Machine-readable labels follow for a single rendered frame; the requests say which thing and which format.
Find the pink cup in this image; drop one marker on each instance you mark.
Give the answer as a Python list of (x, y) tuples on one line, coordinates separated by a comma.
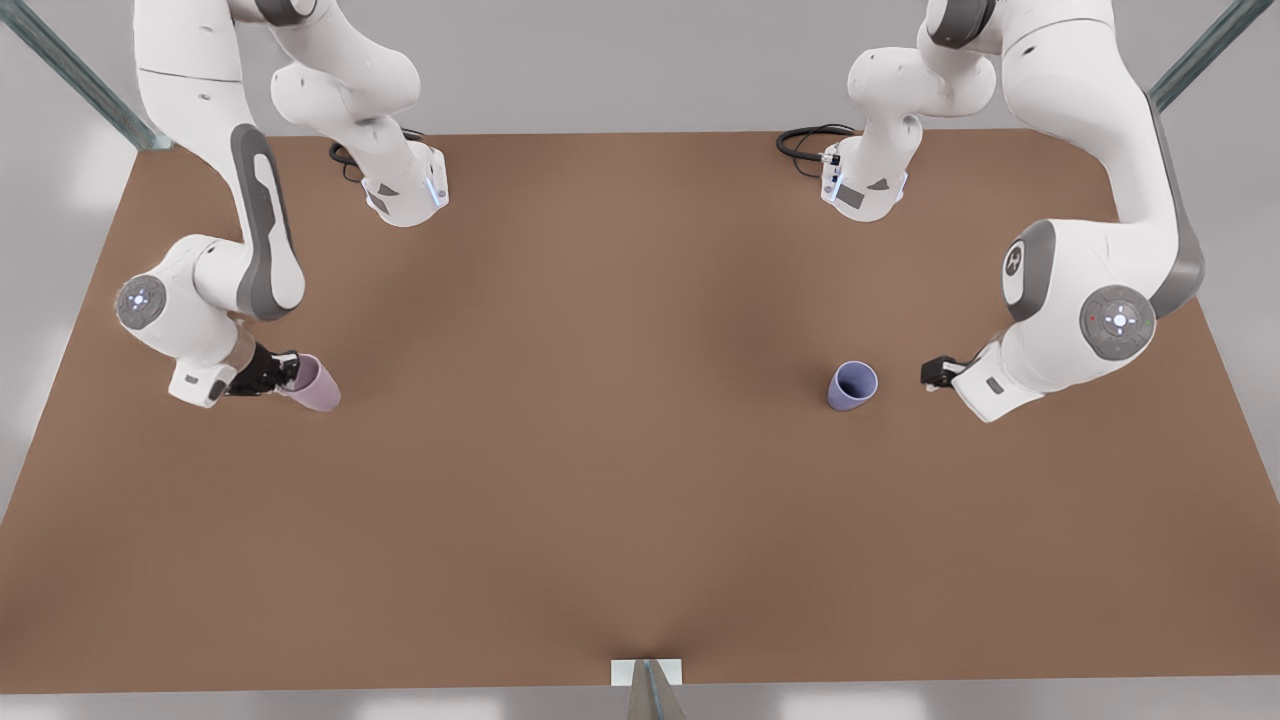
[(315, 385)]

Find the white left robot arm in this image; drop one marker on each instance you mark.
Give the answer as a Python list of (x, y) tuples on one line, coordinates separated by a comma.
[(1090, 270)]

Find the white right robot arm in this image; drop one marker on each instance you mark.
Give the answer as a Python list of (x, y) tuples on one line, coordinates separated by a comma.
[(265, 240)]

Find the purple cup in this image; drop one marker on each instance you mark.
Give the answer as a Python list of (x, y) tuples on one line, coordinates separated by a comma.
[(851, 386)]

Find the silver frame post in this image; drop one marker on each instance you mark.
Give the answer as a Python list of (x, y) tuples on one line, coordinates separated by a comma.
[(70, 70), (1205, 50), (648, 690)]

